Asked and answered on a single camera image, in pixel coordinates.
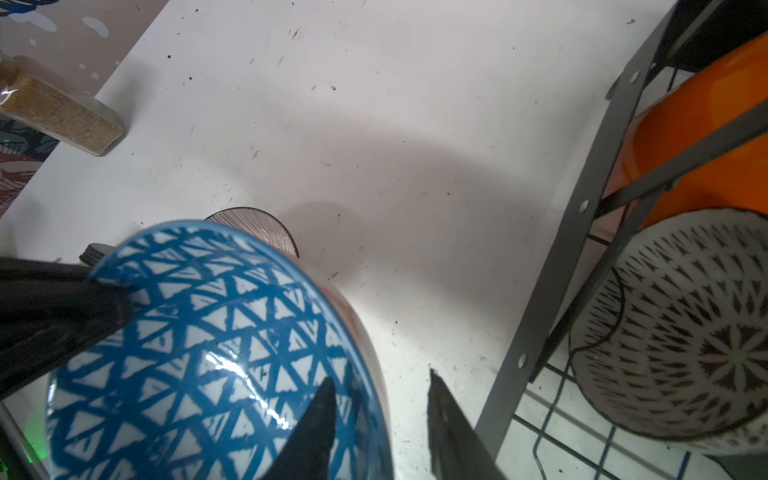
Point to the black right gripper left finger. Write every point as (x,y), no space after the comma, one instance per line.
(306,454)

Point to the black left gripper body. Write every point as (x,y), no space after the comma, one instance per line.
(51,312)

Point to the patterned ceramic bowl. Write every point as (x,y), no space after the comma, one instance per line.
(673,344)

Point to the maroon striped bowl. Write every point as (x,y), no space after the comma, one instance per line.
(260,224)

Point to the orange plastic bowl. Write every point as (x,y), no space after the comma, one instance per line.
(702,104)

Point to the blue triangle pattern bowl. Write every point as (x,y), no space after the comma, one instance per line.
(229,342)

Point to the black wire dish rack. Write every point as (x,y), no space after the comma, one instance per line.
(595,227)

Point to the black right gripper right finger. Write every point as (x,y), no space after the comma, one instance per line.
(456,452)

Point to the small beige bottle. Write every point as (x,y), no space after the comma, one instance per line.
(37,97)

